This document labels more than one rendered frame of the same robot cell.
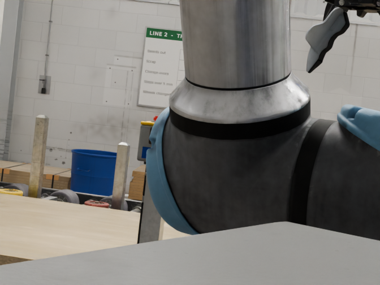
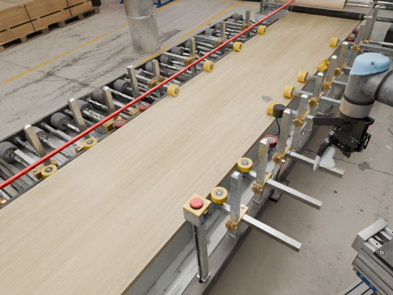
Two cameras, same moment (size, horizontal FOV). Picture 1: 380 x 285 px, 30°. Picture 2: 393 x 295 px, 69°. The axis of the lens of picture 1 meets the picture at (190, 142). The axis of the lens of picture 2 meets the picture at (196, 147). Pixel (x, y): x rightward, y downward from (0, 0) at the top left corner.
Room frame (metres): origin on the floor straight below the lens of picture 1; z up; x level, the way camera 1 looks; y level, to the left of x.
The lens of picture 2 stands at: (0.96, 0.56, 1.97)
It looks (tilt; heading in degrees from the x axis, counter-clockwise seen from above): 41 degrees down; 300
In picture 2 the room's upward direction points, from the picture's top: 5 degrees counter-clockwise
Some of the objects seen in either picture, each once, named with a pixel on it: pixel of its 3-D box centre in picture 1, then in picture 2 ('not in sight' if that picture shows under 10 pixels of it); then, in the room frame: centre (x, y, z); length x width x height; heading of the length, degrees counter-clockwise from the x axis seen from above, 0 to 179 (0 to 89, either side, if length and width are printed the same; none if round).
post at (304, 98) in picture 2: not in sight; (297, 128); (1.10, -0.95, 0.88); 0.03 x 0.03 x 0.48; 80
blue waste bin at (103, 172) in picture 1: (97, 186); not in sight; (6.88, 0.85, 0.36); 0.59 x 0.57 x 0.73; 176
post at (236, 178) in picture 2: not in sight; (234, 210); (1.22, -0.21, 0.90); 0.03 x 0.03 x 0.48; 80
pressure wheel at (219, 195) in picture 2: not in sight; (219, 199); (1.33, -0.26, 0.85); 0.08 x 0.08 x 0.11
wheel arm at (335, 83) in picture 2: not in sight; (337, 83); (0.95, -1.47, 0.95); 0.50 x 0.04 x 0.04; 170
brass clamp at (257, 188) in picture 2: not in sight; (261, 182); (1.18, -0.48, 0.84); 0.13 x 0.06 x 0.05; 80
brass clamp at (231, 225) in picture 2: not in sight; (237, 218); (1.22, -0.23, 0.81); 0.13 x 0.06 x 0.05; 80
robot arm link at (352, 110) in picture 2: not in sight; (357, 105); (0.90, -0.20, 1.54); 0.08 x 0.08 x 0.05
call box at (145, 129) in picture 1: (162, 144); (197, 211); (1.27, 0.05, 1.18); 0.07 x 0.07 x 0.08; 80
